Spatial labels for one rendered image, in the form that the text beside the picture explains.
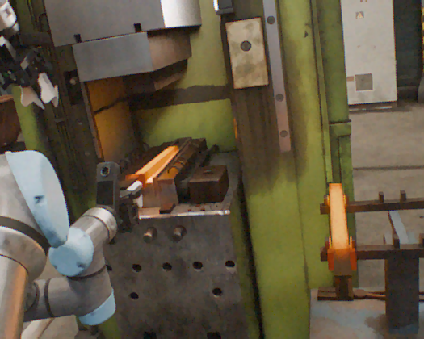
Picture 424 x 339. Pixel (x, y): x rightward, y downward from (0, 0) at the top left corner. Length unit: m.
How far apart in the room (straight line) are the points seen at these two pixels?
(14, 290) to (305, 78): 0.94
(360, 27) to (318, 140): 5.12
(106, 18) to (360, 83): 5.44
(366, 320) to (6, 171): 0.84
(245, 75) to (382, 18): 5.19
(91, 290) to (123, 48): 0.58
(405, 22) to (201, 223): 6.05
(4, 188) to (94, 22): 0.73
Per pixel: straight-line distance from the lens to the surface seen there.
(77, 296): 0.89
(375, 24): 6.33
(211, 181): 1.16
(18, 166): 0.52
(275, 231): 1.35
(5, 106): 7.65
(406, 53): 6.99
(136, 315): 1.35
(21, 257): 0.49
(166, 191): 1.20
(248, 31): 1.19
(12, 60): 1.00
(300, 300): 1.47
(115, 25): 1.15
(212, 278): 1.21
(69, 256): 0.83
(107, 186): 0.98
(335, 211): 0.96
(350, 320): 1.11
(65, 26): 1.21
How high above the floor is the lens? 1.34
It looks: 17 degrees down
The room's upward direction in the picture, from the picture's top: 9 degrees counter-clockwise
